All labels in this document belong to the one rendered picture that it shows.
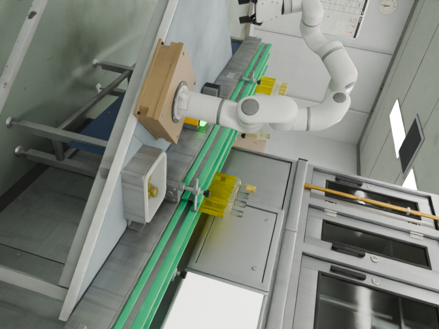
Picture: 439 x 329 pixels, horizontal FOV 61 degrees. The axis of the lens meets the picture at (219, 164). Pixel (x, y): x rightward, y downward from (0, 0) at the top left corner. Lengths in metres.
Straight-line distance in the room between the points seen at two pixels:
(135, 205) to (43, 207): 0.66
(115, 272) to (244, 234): 0.63
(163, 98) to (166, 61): 0.14
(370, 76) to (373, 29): 0.86
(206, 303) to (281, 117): 0.74
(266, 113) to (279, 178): 0.91
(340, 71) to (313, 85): 6.31
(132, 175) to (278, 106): 0.52
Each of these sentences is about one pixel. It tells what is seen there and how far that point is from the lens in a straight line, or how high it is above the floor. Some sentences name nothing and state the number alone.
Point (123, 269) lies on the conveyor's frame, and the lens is 1.33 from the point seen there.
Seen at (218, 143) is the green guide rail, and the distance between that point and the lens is 1.73.
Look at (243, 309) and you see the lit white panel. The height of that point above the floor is 1.24.
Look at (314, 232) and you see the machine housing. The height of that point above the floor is 1.48.
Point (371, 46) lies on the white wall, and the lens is 7.41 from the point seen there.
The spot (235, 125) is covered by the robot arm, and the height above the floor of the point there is 1.06.
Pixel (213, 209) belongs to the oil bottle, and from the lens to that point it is 1.58.
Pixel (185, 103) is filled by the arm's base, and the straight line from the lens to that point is 1.32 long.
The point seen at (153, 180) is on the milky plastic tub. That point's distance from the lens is 1.44.
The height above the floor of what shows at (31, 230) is 0.29.
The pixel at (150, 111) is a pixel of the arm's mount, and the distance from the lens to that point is 1.22.
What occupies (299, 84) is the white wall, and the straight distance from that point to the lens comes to 7.69.
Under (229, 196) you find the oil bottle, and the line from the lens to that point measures 1.63.
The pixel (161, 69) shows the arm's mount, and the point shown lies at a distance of 1.28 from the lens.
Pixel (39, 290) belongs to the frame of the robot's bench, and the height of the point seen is 0.61.
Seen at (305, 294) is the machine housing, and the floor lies 1.47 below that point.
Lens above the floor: 1.24
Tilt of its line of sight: 9 degrees down
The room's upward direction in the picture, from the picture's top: 104 degrees clockwise
